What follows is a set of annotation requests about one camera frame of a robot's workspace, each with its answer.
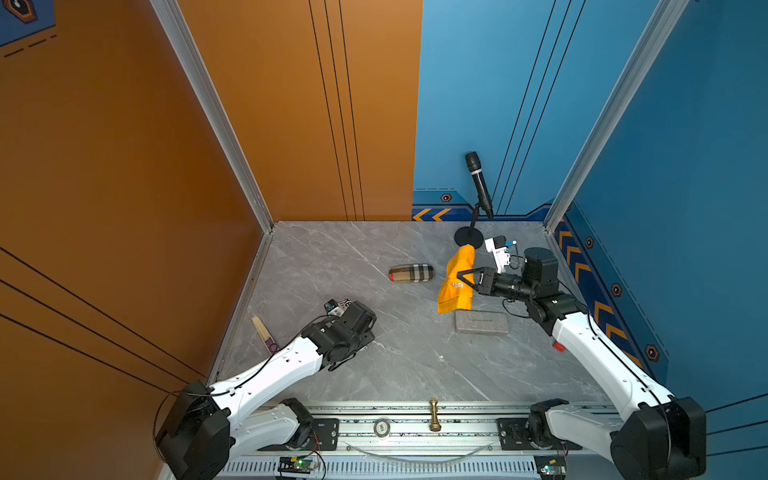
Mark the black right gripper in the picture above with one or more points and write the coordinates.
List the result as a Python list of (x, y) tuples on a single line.
[(488, 281)]

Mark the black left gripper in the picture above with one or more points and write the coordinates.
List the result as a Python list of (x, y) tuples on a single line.
[(368, 336)]

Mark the yellow microfibre cloth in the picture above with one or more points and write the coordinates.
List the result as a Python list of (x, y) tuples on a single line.
[(454, 293)]

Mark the grey eyeglass case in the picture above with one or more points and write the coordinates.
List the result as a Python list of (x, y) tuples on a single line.
[(481, 322)]

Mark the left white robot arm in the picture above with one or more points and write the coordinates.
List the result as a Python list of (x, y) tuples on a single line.
[(207, 426)]

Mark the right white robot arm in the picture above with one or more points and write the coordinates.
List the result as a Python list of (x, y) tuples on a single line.
[(656, 434)]

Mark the plaid eyeglass pouch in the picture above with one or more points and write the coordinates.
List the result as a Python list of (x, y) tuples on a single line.
[(412, 273)]

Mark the black microphone stand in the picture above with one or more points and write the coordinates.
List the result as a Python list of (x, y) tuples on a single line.
[(470, 235)]

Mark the wooden folding fan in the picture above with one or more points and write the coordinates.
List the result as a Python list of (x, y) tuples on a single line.
[(265, 335)]

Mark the black microphone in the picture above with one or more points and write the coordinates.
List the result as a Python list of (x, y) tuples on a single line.
[(484, 198)]

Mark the brass chess piece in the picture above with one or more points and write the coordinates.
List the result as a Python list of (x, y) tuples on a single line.
[(434, 424)]

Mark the left green circuit board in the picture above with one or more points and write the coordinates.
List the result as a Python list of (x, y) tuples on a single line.
[(302, 466)]

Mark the green circuit board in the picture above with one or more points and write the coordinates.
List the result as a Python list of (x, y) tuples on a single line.
[(551, 467), (302, 466)]

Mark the right green circuit board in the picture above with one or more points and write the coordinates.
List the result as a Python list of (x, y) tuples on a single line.
[(551, 467)]

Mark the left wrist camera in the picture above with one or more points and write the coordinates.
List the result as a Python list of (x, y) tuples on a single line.
[(336, 307)]

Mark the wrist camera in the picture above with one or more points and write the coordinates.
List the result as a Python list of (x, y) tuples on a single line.
[(503, 251), (336, 307)]

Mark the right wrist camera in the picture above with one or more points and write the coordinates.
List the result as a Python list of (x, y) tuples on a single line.
[(503, 251)]

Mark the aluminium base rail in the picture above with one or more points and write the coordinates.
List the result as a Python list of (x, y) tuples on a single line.
[(410, 434)]

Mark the aluminium corner post right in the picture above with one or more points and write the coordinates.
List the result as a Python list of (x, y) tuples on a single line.
[(653, 38)]

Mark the aluminium corner post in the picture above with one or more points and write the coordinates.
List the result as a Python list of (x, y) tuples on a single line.
[(653, 38), (176, 29)]

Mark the aluminium corner post left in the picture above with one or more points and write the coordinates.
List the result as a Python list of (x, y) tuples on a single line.
[(176, 29)]

